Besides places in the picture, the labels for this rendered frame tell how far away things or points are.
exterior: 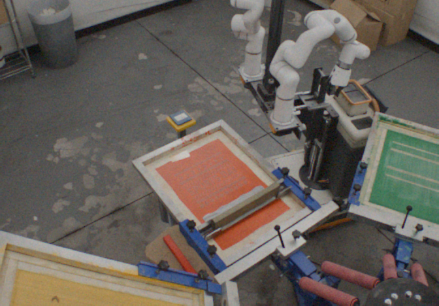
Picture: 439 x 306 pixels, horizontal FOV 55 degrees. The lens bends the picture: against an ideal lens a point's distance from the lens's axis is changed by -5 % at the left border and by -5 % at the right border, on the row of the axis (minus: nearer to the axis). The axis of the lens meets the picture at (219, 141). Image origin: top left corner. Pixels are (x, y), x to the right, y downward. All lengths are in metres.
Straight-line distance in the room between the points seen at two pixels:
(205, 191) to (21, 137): 2.39
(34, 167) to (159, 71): 1.66
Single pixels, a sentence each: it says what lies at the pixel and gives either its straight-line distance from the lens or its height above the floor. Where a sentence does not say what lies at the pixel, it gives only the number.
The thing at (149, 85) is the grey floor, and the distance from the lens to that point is 4.52.
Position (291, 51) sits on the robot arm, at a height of 1.54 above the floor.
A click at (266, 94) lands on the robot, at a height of 1.17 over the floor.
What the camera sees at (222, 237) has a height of 0.96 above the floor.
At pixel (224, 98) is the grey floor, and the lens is 4.31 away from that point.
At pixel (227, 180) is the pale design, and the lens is 2.28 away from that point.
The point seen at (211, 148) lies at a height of 0.96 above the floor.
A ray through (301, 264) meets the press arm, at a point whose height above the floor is 1.04.
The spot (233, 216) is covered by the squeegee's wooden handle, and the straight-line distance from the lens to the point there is 2.04.
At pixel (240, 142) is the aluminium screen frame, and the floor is 0.99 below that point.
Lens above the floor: 2.67
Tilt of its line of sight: 44 degrees down
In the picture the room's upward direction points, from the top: 1 degrees clockwise
